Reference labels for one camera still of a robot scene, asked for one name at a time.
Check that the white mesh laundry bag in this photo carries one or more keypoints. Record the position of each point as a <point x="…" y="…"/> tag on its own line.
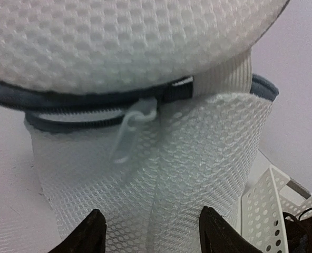
<point x="145" y="110"/>

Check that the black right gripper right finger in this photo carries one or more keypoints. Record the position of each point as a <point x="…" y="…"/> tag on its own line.
<point x="218" y="236"/>

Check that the black padded bra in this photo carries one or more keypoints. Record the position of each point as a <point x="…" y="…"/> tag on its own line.
<point x="299" y="231"/>

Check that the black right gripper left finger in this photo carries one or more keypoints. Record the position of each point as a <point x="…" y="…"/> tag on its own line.
<point x="88" y="236"/>

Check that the white perforated plastic basket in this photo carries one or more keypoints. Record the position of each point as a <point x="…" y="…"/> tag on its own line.
<point x="269" y="193"/>

